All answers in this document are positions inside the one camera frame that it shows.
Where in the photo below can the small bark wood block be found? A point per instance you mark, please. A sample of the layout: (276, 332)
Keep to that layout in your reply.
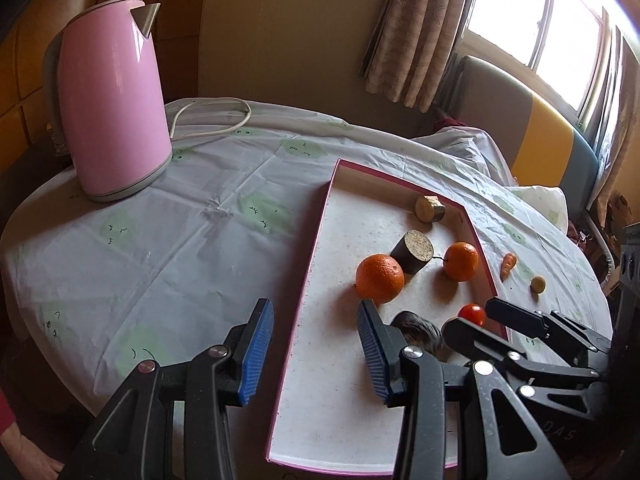
(429, 209)

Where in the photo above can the white green pillow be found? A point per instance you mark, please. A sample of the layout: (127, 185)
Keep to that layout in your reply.
(550, 202)

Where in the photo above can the beige patterned curtain left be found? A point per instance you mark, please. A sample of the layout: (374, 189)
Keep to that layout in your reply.
(409, 49)

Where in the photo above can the white green patterned tablecloth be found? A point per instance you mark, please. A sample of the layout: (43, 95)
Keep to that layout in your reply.
(161, 274)

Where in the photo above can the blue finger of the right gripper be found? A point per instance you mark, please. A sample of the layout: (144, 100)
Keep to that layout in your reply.
(478, 344)
(528, 323)

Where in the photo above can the small red tomato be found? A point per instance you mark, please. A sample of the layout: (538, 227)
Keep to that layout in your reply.
(473, 313)

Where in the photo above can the beige curtain right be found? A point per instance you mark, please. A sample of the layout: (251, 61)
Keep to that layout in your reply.
(619, 126)

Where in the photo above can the grey yellow blue headboard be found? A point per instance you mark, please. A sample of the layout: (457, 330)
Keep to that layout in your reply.
(539, 145)

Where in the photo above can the dark round wood block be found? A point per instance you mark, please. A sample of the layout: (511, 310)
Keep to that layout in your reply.
(413, 251)

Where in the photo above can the person left hand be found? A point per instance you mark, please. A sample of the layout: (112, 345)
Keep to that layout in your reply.
(30, 461)

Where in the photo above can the pink white shallow box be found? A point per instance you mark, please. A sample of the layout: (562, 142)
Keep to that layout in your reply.
(330, 416)

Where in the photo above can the yellow longan far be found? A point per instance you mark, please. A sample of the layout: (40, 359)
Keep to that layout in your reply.
(538, 284)

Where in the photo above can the pink electric kettle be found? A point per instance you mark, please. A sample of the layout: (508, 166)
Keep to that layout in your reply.
(105, 100)

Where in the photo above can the small orange carrot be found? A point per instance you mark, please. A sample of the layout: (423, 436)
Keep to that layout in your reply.
(507, 264)

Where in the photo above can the window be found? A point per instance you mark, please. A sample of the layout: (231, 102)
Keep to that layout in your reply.
(559, 48)

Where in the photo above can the orange mandarin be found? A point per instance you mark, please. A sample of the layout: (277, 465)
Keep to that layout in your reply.
(379, 278)

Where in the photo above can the large dark dried fruit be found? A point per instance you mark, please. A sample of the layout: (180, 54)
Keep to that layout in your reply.
(421, 333)

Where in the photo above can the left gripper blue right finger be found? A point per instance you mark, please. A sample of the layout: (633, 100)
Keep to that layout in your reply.
(381, 345)

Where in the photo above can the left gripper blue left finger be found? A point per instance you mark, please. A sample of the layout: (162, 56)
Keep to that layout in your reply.
(252, 348)

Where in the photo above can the large orange with stem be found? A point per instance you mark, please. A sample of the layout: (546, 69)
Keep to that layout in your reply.
(459, 262)

